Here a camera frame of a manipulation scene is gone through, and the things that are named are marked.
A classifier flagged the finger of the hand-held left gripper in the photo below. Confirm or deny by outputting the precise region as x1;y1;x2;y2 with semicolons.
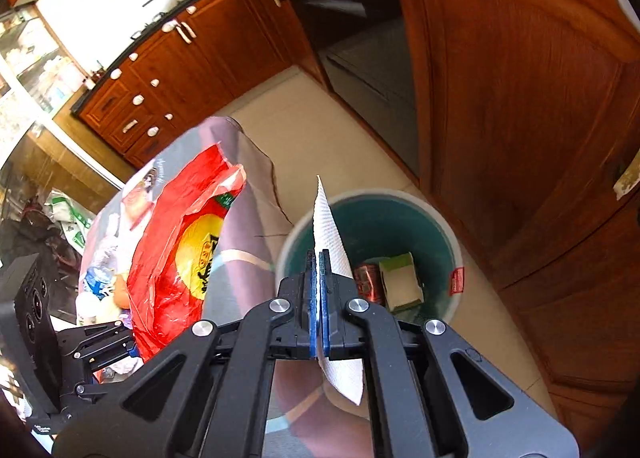
55;319;138;364
59;358;151;411

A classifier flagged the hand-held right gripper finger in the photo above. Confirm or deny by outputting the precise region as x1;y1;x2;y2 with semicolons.
320;249;581;458
52;249;321;458

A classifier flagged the white paper towel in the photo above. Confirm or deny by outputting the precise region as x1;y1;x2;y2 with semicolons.
312;175;366;406

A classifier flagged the white bin with teal inside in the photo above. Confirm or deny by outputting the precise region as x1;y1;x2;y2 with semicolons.
275;189;463;334

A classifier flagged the red plastic bag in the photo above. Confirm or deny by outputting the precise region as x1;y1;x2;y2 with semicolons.
126;143;248;361

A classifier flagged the red drink can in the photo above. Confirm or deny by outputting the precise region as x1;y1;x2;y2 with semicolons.
354;262;386;306

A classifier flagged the clear bottle with blue label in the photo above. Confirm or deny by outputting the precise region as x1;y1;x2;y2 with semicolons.
77;238;126;324

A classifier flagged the green paper carton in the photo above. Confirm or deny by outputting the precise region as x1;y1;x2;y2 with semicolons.
378;252;425;313

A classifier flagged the printed grey pink tablecloth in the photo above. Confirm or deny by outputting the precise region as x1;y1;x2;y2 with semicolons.
77;115;376;458

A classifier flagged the white and green bag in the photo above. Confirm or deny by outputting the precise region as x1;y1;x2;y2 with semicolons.
45;188;96;256

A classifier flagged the glass sliding door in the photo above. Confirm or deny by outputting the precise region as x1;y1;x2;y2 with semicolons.
0;3;126;289

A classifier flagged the black built-in oven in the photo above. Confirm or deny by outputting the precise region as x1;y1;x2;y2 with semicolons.
277;0;421;179

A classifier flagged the brown wooden kitchen cabinet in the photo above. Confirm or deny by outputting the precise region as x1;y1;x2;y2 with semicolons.
72;0;331;169

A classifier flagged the brown wooden door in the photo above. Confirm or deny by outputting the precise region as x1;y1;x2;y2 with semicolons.
385;0;640;444

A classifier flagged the brass door handle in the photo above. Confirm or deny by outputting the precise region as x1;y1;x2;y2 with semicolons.
612;153;640;201

